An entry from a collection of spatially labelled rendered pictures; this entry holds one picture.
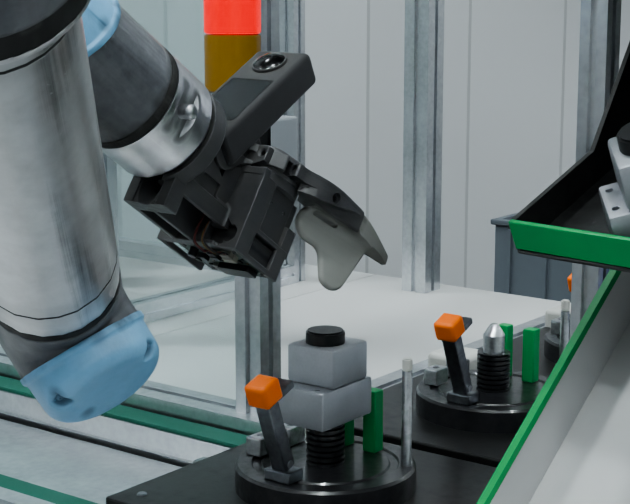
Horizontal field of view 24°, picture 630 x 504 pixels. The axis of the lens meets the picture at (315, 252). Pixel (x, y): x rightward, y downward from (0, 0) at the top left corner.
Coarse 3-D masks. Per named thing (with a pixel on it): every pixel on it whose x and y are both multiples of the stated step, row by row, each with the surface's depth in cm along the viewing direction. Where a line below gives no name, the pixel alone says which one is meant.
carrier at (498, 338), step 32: (480, 352) 132; (512, 352) 136; (416, 384) 141; (448, 384) 134; (480, 384) 132; (512, 384) 134; (384, 416) 131; (416, 416) 131; (448, 416) 128; (480, 416) 126; (512, 416) 126; (416, 448) 124; (448, 448) 122; (480, 448) 122
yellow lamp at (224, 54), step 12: (204, 36) 127; (216, 36) 125; (228, 36) 125; (240, 36) 125; (252, 36) 126; (204, 48) 127; (216, 48) 125; (228, 48) 125; (240, 48) 125; (252, 48) 126; (204, 60) 127; (216, 60) 126; (228, 60) 125; (240, 60) 125; (204, 72) 128; (216, 72) 126; (228, 72) 125; (216, 84) 126
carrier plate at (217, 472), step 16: (240, 448) 122; (192, 464) 118; (208, 464) 118; (224, 464) 118; (416, 464) 118; (432, 464) 118; (448, 464) 118; (464, 464) 118; (480, 464) 118; (160, 480) 114; (176, 480) 114; (192, 480) 114; (208, 480) 114; (224, 480) 114; (416, 480) 114; (432, 480) 114; (448, 480) 114; (464, 480) 114; (480, 480) 114; (112, 496) 111; (128, 496) 111; (144, 496) 111; (160, 496) 111; (176, 496) 111; (192, 496) 111; (208, 496) 111; (224, 496) 111; (416, 496) 111; (432, 496) 111; (448, 496) 111; (464, 496) 111
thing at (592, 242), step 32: (608, 128) 96; (608, 160) 96; (544, 192) 93; (576, 192) 95; (512, 224) 91; (544, 224) 89; (576, 224) 92; (544, 256) 90; (576, 256) 88; (608, 256) 86
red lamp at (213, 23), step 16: (208, 0) 125; (224, 0) 124; (240, 0) 124; (256, 0) 126; (208, 16) 126; (224, 16) 125; (240, 16) 125; (256, 16) 126; (208, 32) 126; (224, 32) 125; (240, 32) 125; (256, 32) 126
